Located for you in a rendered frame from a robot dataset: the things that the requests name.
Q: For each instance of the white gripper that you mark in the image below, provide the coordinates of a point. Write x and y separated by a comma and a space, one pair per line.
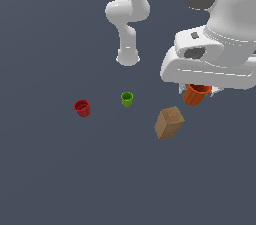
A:
203, 74

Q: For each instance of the orange ribbed cup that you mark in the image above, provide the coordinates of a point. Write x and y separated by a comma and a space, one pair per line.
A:
196, 95

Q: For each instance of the brown wooden block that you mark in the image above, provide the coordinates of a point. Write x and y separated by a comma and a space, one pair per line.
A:
169, 123

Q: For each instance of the green ribbed cup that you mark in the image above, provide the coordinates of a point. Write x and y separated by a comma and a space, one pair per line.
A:
127, 99

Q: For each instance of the red ribbed cup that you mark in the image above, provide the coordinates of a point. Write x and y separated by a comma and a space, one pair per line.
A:
82, 108

